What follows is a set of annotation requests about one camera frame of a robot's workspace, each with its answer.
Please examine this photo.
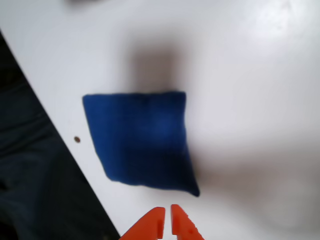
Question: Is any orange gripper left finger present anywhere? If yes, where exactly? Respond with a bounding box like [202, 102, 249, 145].
[119, 206, 166, 240]

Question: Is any blue fabric bean bag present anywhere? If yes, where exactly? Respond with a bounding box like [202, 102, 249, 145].
[82, 91, 201, 198]

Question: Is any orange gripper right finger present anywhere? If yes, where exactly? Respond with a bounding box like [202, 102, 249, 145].
[170, 203, 205, 240]

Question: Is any person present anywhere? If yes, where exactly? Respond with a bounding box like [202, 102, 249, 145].
[0, 29, 121, 240]

